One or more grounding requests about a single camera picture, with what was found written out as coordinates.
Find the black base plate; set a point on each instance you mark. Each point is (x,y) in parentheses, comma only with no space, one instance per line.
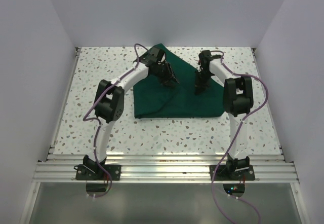
(223,174)
(83,173)

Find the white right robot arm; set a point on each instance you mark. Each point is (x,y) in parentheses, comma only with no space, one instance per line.
(237,102)

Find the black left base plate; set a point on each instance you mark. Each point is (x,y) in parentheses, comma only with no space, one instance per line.
(83,173)

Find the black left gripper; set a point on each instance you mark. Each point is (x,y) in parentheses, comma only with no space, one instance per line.
(170,76)

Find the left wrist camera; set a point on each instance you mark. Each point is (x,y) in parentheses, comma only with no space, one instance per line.
(152,56)

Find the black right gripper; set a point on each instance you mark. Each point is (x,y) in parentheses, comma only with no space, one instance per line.
(200,86)

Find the dark green surgical cloth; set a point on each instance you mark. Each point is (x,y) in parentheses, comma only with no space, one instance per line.
(153,100)

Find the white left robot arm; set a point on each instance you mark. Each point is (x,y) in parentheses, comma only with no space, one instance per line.
(108,104)

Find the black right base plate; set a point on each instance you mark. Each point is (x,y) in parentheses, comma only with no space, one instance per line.
(223,174)

